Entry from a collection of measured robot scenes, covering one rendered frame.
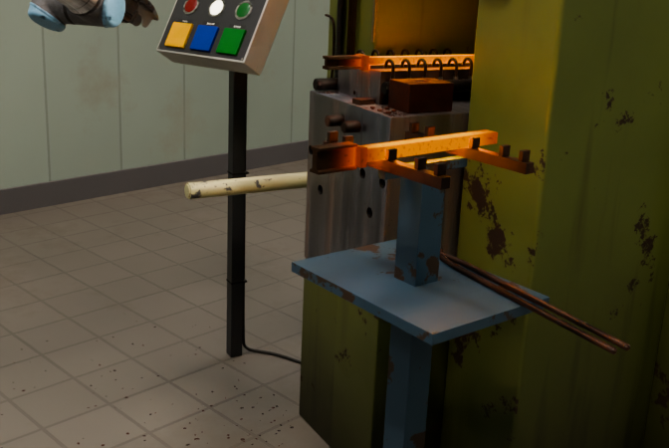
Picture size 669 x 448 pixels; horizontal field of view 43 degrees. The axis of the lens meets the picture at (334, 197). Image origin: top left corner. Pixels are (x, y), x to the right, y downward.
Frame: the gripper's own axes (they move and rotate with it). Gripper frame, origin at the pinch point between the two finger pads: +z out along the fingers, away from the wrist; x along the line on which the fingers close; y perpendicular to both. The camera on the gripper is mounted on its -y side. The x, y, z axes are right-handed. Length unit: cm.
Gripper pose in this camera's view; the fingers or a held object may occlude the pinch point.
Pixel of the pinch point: (154, 14)
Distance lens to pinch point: 243.2
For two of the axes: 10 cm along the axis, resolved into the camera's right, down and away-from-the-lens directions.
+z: 4.9, 3.1, 8.1
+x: 8.1, 1.9, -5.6
